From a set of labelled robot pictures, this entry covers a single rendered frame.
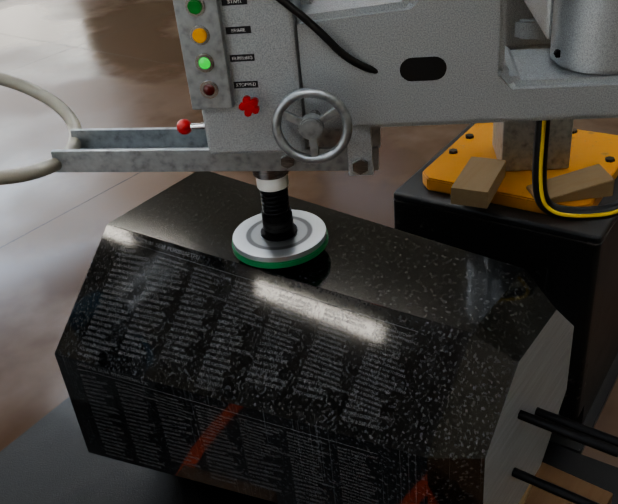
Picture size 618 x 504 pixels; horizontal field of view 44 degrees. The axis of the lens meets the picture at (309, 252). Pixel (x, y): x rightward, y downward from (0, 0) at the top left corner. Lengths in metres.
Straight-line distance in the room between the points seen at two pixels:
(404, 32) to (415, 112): 0.15
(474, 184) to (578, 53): 0.69
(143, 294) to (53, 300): 1.57
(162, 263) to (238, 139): 0.48
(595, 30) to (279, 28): 0.55
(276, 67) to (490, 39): 0.39
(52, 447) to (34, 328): 0.74
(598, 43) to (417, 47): 0.31
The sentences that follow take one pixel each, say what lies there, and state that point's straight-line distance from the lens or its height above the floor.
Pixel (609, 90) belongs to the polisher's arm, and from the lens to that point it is 1.49.
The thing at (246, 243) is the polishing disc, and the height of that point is 0.92.
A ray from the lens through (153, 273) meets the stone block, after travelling 1.88.
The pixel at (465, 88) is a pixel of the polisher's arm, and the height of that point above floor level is 1.28.
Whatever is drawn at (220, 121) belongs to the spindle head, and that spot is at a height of 1.24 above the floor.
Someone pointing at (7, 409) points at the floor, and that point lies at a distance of 2.94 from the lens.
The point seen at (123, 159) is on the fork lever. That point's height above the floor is 1.15.
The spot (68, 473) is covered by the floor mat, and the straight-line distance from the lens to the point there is 2.59.
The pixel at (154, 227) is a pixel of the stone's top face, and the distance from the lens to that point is 1.95.
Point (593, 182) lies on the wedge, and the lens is 2.14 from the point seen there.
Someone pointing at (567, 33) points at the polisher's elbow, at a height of 1.36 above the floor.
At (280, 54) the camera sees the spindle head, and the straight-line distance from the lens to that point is 1.43.
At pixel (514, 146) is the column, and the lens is 2.23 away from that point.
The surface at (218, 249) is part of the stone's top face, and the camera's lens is 1.80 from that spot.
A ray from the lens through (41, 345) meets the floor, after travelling 3.18.
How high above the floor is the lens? 1.79
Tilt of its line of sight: 32 degrees down
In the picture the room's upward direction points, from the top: 6 degrees counter-clockwise
